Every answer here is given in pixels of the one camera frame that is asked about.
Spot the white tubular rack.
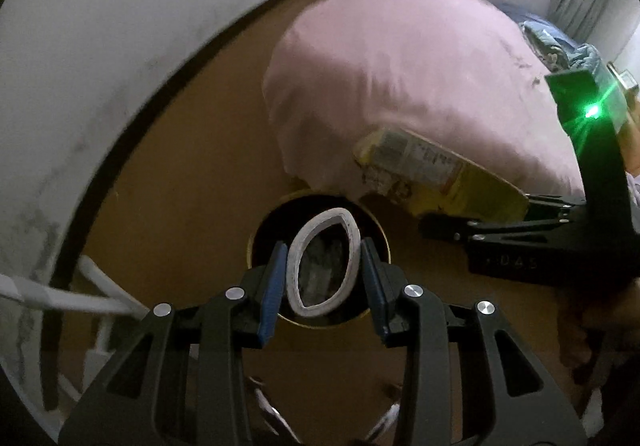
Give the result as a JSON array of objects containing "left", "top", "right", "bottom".
[{"left": 0, "top": 253, "right": 151, "bottom": 407}]

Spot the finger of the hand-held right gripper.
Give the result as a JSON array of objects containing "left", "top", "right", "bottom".
[
  {"left": 420, "top": 213, "right": 576, "bottom": 247},
  {"left": 525, "top": 195, "right": 586, "bottom": 217}
]

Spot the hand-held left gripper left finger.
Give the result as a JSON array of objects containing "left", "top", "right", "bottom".
[{"left": 57, "top": 241, "right": 289, "bottom": 446}]

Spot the white paper cup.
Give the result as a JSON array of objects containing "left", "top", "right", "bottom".
[{"left": 286, "top": 207, "right": 362, "bottom": 319}]

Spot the black bin with gold rim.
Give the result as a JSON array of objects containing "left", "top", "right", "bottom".
[{"left": 246, "top": 191, "right": 392, "bottom": 329}]

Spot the metal stand leg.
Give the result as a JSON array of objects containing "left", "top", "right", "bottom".
[
  {"left": 247, "top": 376, "right": 301, "bottom": 444},
  {"left": 365, "top": 401, "right": 403, "bottom": 442}
]

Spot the person's right hand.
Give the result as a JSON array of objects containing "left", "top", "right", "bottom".
[{"left": 557, "top": 278, "right": 640, "bottom": 387}]

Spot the yellow carton box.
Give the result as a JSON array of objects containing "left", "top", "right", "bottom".
[{"left": 352, "top": 126, "right": 531, "bottom": 224}]

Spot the blue cloth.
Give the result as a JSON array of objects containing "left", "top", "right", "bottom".
[{"left": 500, "top": 16, "right": 603, "bottom": 74}]

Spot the pink blanket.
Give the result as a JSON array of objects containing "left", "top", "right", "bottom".
[{"left": 262, "top": 0, "right": 586, "bottom": 199}]

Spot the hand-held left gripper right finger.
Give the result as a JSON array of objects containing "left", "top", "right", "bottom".
[{"left": 360, "top": 237, "right": 586, "bottom": 446}]

